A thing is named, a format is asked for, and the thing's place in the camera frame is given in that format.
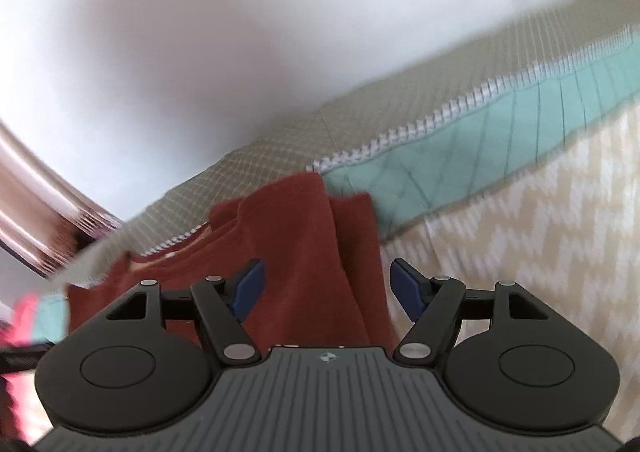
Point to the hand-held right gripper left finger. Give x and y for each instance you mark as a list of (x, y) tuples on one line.
[(249, 287)]

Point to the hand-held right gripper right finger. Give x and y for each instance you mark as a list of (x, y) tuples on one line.
[(406, 287)]

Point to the dark red long-sleeved sweater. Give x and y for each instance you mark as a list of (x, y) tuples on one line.
[(300, 257)]

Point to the patterned quilted blanket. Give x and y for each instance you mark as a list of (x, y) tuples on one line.
[(550, 232)]

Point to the pink curtain with lace trim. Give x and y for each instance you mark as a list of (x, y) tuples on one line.
[(35, 202)]

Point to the pink bed sheet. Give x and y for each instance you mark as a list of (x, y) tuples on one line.
[(20, 322)]

